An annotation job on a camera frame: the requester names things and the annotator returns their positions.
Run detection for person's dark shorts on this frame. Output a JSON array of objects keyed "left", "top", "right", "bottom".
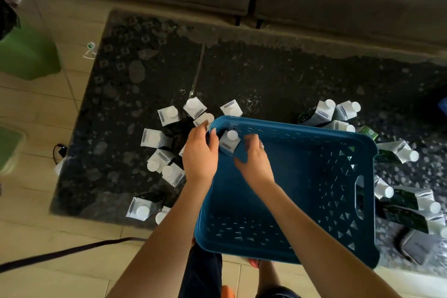
[{"left": 178, "top": 240, "right": 301, "bottom": 298}]

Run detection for white-capped drink carton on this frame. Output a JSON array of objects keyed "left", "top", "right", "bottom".
[{"left": 219, "top": 130, "right": 242, "bottom": 156}]

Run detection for group of white-capped cartons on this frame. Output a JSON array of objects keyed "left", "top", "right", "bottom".
[
  {"left": 125, "top": 97, "right": 244, "bottom": 226},
  {"left": 297, "top": 99, "right": 447, "bottom": 240}
]

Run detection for person's left forearm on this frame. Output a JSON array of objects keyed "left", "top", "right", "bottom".
[{"left": 105, "top": 175, "right": 214, "bottom": 298}]

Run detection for person's right hand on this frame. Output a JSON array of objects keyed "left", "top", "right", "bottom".
[{"left": 233, "top": 133, "right": 277, "bottom": 190}]

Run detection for green plastic bin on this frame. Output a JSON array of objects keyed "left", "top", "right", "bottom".
[{"left": 0, "top": 15, "right": 62, "bottom": 81}]

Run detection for black cable with white charger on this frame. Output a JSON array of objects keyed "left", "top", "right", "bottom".
[{"left": 53, "top": 143, "right": 68, "bottom": 176}]

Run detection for person's right forearm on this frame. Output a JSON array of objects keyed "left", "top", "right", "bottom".
[{"left": 251, "top": 180, "right": 403, "bottom": 298}]

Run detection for blue plastic basket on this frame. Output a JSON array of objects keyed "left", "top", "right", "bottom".
[{"left": 194, "top": 115, "right": 381, "bottom": 270}]

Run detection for person's left hand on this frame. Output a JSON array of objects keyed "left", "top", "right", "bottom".
[{"left": 182, "top": 121, "right": 220, "bottom": 184}]

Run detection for green plastic container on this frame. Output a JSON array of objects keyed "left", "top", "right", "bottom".
[{"left": 0, "top": 126, "right": 26, "bottom": 173}]

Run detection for grey square box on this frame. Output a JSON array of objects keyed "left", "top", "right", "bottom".
[{"left": 400, "top": 230, "right": 438, "bottom": 266}]

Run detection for person's bare leg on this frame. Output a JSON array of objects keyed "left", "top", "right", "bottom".
[{"left": 258, "top": 260, "right": 282, "bottom": 289}]

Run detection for black strap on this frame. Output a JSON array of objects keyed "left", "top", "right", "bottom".
[{"left": 0, "top": 237, "right": 148, "bottom": 273}]

